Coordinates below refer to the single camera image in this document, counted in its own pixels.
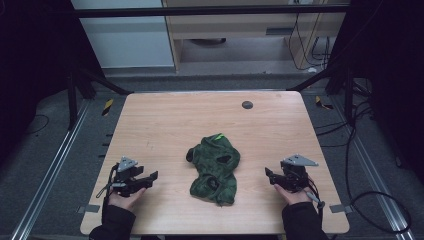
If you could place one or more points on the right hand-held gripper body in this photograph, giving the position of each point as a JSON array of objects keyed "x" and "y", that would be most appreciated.
[{"x": 295, "y": 175}]

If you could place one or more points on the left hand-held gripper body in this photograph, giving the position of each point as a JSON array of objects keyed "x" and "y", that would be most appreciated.
[{"x": 126, "y": 176}]

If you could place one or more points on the person's right hand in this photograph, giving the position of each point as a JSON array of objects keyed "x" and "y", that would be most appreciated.
[{"x": 293, "y": 196}]

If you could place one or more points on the person's left hand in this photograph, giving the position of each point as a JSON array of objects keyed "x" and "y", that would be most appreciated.
[{"x": 126, "y": 200}]

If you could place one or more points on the grey tape strip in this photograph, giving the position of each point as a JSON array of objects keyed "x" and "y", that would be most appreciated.
[
  {"x": 340, "y": 208},
  {"x": 89, "y": 208}
]

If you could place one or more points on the green crumpled garment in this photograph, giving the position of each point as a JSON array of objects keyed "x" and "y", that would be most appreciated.
[{"x": 213, "y": 170}]

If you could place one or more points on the grey round table grommet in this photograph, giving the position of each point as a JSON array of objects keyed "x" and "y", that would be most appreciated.
[{"x": 247, "y": 105}]

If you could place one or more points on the yellow black hazard tape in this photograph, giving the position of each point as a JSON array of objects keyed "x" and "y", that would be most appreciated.
[
  {"x": 107, "y": 106},
  {"x": 321, "y": 103}
]

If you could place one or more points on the white cabinet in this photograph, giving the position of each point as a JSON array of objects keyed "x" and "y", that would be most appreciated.
[{"x": 126, "y": 40}]

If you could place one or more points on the black curtain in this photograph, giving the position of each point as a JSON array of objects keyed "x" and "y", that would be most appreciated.
[
  {"x": 33, "y": 66},
  {"x": 390, "y": 66}
]

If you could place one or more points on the light wooden desk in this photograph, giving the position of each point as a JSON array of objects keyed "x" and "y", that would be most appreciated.
[{"x": 233, "y": 28}]

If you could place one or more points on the aluminium floor rail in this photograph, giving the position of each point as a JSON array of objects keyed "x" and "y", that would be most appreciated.
[
  {"x": 50, "y": 173},
  {"x": 376, "y": 180}
]

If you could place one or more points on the black metal frame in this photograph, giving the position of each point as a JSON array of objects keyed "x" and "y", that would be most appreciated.
[{"x": 200, "y": 11}]

